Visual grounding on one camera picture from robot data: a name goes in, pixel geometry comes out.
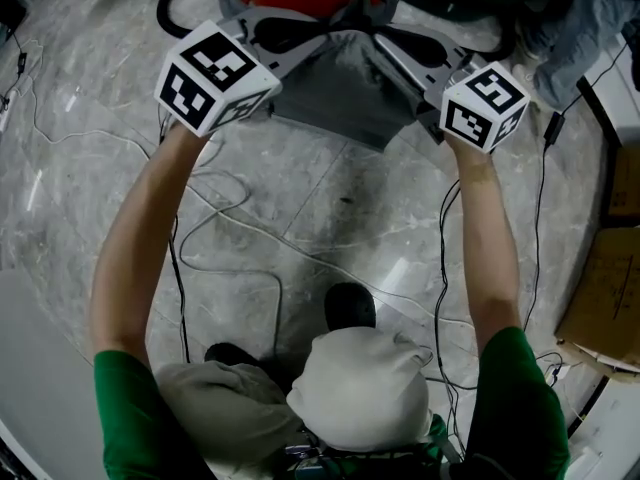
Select black vacuum hose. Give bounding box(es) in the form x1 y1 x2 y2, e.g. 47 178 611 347
155 0 517 62

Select person's left forearm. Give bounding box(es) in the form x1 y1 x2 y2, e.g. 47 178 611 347
88 119 217 369

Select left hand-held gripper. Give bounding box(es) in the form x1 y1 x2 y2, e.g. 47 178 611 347
154 6 342 139

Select brown cardboard box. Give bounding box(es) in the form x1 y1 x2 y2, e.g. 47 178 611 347
606 144 640 220
553 226 640 383

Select black shoe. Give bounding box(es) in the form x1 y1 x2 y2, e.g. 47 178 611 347
323 281 378 333
203 341 262 370

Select black power adapter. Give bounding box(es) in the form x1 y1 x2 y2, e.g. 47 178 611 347
542 110 567 146

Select light grey trousers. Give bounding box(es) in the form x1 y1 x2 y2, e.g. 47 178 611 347
156 324 435 469

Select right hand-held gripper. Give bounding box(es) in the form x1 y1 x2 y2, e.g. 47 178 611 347
372 22 531 155

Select grey cloth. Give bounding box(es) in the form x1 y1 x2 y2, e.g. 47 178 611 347
271 29 442 153

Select green printed t-shirt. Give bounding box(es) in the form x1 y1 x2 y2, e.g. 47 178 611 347
92 324 572 480

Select person's right forearm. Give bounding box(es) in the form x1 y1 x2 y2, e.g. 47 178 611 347
441 139 525 364

